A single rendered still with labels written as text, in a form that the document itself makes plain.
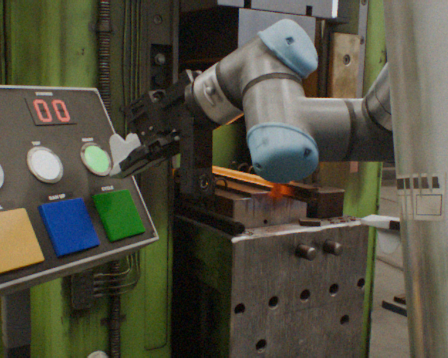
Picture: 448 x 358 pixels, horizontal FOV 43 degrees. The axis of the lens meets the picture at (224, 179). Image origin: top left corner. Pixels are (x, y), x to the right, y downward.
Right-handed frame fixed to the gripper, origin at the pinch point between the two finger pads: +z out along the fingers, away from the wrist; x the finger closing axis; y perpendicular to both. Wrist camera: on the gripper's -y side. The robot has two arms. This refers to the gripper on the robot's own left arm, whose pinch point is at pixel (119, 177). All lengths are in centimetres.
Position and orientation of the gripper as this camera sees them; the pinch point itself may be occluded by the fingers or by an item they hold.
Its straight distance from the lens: 88.8
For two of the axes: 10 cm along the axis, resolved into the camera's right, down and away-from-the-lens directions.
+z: -7.4, 4.1, 5.3
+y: -4.0, -9.1, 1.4
